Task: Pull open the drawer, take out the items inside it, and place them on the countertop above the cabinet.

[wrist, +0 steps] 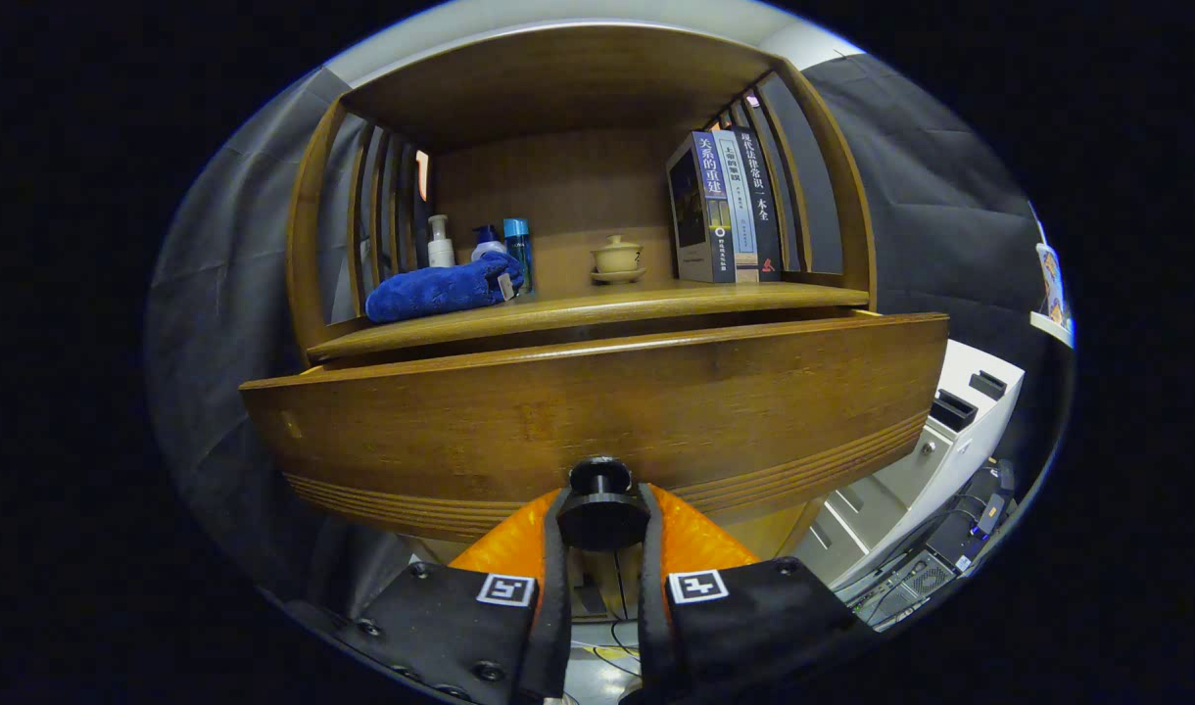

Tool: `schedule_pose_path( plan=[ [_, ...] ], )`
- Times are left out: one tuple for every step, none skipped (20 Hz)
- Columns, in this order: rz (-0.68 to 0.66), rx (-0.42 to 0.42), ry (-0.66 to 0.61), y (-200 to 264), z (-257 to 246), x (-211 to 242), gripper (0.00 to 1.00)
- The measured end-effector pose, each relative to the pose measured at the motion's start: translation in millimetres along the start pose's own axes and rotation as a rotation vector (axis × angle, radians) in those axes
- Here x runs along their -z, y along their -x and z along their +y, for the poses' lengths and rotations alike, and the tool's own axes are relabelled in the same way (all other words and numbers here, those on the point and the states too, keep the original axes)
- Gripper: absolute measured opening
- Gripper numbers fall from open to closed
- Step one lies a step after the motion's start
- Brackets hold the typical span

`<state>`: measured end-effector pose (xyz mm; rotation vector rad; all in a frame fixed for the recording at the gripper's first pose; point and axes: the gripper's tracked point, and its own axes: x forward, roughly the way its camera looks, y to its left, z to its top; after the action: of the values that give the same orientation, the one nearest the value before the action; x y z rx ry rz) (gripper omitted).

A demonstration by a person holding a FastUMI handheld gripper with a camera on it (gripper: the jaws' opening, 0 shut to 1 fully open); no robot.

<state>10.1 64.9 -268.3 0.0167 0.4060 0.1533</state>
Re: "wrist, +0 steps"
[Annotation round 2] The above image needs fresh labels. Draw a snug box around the blue folded towel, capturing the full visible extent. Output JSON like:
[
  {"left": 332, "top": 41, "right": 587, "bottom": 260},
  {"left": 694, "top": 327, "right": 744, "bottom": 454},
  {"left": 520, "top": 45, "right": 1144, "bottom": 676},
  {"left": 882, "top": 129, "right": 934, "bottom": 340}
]
[{"left": 364, "top": 252, "right": 525, "bottom": 324}]

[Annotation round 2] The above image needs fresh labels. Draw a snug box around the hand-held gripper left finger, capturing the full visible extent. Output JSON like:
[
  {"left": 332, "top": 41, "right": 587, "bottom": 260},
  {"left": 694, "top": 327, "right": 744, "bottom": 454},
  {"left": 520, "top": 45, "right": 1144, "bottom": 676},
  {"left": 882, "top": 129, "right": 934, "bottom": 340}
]
[{"left": 333, "top": 485, "right": 574, "bottom": 705}]

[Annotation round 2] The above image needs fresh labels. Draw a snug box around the teal blue bottle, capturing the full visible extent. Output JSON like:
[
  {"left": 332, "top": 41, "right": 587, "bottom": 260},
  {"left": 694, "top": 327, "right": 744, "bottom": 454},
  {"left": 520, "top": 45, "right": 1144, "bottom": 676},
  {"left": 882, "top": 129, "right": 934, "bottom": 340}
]
[{"left": 502, "top": 217, "right": 534, "bottom": 293}]

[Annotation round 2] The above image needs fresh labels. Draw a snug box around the beige lidded teacup with saucer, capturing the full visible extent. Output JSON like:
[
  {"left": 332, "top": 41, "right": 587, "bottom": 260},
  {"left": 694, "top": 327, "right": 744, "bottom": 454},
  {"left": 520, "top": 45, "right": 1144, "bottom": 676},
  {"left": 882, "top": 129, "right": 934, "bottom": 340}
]
[{"left": 590, "top": 234, "right": 647, "bottom": 285}]

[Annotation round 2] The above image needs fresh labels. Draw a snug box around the light grey spine book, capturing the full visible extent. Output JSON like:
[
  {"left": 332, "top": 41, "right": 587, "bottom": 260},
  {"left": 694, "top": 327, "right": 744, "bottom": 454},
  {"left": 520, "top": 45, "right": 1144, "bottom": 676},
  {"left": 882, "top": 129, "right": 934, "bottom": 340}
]
[{"left": 712, "top": 129, "right": 761, "bottom": 283}]

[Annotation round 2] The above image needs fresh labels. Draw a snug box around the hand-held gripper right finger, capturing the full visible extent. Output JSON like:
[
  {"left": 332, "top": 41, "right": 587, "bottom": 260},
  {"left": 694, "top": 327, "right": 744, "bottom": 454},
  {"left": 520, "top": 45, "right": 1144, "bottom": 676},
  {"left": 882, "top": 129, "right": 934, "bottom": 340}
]
[{"left": 637, "top": 483, "right": 878, "bottom": 705}]

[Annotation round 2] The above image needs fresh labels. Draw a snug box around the white filing cabinet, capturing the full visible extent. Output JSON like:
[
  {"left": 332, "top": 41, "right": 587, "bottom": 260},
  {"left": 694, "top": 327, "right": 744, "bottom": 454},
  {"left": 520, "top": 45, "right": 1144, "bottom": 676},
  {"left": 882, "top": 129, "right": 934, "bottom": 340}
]
[{"left": 793, "top": 338, "right": 1028, "bottom": 593}]

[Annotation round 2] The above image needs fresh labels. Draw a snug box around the wooden drawer with black knob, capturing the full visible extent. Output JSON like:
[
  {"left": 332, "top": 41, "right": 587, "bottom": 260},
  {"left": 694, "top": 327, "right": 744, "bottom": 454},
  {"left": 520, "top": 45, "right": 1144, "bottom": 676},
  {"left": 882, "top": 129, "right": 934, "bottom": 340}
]
[{"left": 239, "top": 311, "right": 951, "bottom": 551}]

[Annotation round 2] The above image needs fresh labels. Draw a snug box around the black spine book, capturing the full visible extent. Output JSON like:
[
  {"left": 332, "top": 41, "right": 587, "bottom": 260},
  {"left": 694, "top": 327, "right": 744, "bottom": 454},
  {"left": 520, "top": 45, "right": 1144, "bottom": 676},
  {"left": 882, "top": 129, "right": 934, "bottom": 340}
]
[{"left": 730, "top": 124, "right": 785, "bottom": 283}]

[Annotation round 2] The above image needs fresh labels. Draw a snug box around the blue spine book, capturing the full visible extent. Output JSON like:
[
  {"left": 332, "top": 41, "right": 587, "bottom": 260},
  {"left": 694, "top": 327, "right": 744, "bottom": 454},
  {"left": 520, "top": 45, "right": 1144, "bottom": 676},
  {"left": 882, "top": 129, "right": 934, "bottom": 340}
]
[{"left": 666, "top": 131, "right": 738, "bottom": 285}]

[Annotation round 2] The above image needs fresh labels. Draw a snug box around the wooden countertop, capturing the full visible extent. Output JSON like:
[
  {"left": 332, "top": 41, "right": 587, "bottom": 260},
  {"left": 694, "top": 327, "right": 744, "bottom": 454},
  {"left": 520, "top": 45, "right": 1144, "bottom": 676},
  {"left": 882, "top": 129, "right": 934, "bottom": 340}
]
[{"left": 307, "top": 277, "right": 871, "bottom": 361}]

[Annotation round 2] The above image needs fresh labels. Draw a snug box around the wooden cabinet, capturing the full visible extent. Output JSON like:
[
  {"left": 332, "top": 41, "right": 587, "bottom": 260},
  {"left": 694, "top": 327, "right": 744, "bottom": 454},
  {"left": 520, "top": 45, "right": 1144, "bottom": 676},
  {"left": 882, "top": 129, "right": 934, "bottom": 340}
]
[{"left": 286, "top": 23, "right": 878, "bottom": 623}]

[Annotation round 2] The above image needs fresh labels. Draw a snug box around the dark computer equipment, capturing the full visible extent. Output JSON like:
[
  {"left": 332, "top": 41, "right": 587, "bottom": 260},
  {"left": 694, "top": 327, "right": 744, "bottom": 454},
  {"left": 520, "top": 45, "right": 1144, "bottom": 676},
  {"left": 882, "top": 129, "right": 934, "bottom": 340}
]
[{"left": 837, "top": 458, "right": 1020, "bottom": 633}]

